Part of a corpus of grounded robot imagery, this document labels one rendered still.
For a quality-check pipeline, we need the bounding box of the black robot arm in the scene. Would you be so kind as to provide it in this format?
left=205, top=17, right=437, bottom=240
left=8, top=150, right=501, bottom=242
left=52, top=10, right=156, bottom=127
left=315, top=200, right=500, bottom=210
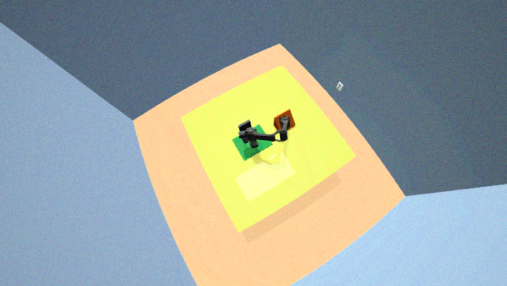
left=238, top=116, right=290, bottom=143

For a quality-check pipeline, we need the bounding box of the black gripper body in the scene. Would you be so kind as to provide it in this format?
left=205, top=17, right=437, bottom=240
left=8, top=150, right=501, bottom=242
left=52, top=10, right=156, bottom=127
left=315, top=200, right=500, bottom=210
left=246, top=127, right=259, bottom=149

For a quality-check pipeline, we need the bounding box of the green flat board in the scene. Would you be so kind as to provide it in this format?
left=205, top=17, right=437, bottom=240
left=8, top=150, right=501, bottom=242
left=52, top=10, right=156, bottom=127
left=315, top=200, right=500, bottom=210
left=232, top=124, right=272, bottom=161

